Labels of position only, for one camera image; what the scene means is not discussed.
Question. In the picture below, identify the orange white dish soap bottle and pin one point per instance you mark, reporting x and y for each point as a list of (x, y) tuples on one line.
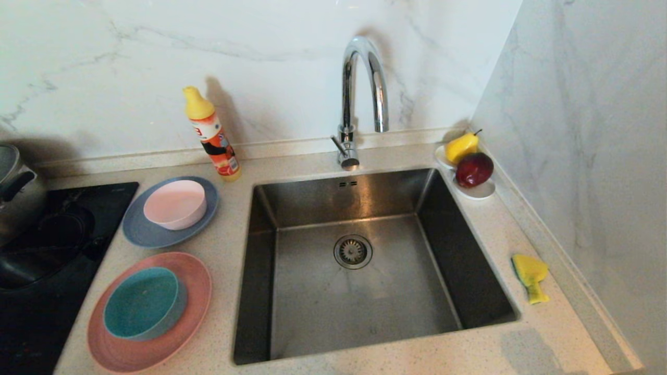
[(216, 140)]

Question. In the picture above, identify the stainless steel sink basin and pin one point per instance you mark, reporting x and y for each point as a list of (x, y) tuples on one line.
[(365, 307)]

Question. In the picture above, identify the yellow green sponge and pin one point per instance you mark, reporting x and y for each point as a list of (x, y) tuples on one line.
[(529, 271)]

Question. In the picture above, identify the round metal drain strainer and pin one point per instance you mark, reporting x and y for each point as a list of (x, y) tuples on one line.
[(353, 252)]

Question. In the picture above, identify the chrome gooseneck faucet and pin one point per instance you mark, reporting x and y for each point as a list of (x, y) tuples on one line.
[(348, 94)]

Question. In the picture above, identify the yellow pear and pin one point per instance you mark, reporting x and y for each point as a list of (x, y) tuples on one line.
[(461, 148)]

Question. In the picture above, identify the dark red apple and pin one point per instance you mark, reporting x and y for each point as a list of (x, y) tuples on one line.
[(474, 169)]

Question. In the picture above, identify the small white fruit dish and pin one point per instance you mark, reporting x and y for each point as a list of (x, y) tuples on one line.
[(480, 193)]

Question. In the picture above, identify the pink bowl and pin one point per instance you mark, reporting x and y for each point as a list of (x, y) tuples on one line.
[(174, 205)]

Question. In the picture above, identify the pink plate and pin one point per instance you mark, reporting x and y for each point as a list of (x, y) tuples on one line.
[(194, 281)]

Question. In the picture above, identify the blue grey plate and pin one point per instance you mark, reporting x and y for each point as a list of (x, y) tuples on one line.
[(139, 234)]

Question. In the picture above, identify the teal bowl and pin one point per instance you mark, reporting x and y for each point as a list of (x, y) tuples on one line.
[(140, 304)]

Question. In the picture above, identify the black induction cooktop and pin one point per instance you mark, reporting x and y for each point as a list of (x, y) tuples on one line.
[(107, 203)]

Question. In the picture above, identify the black frying pan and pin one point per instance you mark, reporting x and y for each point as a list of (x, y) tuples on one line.
[(52, 245)]

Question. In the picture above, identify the steel cooking pot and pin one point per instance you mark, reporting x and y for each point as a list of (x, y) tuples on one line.
[(21, 203)]

